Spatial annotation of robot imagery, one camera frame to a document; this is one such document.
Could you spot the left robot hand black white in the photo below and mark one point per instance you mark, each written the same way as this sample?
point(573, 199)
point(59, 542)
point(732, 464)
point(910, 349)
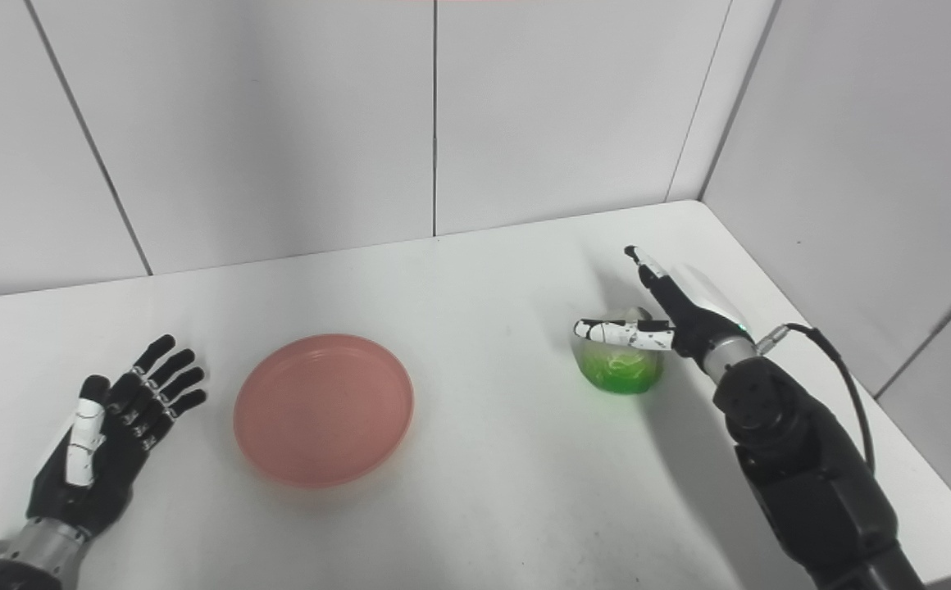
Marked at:
point(111, 442)

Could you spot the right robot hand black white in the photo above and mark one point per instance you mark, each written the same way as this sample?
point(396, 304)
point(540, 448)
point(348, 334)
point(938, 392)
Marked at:
point(672, 315)

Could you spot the green white cabbage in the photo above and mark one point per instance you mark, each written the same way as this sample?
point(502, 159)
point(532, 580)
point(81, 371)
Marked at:
point(619, 369)

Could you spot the pink round plate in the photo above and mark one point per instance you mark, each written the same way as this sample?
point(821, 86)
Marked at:
point(324, 410)

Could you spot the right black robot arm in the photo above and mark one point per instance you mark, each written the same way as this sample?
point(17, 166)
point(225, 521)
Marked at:
point(803, 459)

